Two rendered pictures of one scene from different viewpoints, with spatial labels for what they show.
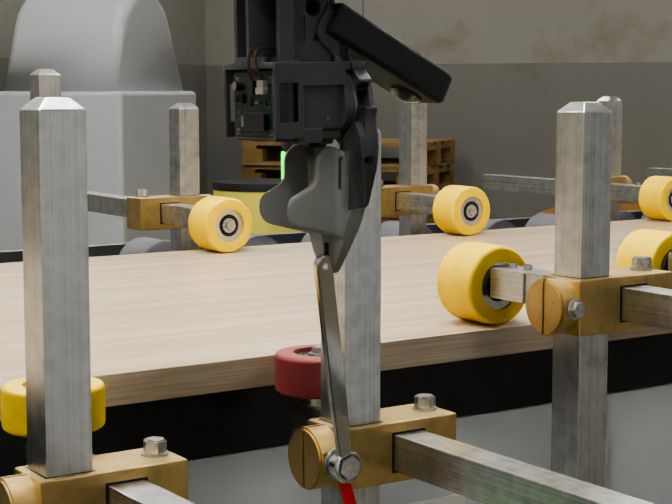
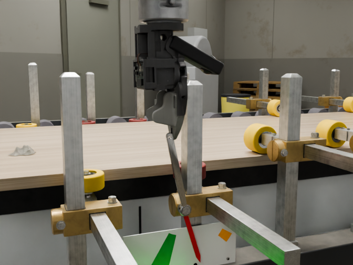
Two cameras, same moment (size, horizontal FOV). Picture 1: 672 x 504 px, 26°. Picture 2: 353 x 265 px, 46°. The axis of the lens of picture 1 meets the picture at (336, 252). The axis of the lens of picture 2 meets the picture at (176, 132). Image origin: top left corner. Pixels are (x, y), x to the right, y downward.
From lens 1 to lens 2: 0.33 m
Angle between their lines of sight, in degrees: 13
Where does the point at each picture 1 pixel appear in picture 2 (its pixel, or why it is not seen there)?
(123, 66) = not seen: hidden behind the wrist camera
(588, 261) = (290, 134)
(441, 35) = (297, 49)
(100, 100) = (188, 69)
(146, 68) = not seen: hidden behind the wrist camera
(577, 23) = (341, 44)
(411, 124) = (262, 78)
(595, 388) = (292, 182)
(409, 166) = (261, 92)
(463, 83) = (303, 64)
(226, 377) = (156, 171)
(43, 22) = not seen: hidden behind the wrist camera
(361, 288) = (194, 143)
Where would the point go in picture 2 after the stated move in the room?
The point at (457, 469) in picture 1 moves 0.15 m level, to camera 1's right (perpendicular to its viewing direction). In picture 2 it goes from (224, 215) to (302, 221)
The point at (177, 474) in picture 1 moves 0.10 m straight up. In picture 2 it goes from (117, 211) to (116, 161)
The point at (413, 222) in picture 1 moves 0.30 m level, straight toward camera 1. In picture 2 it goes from (262, 111) to (257, 118)
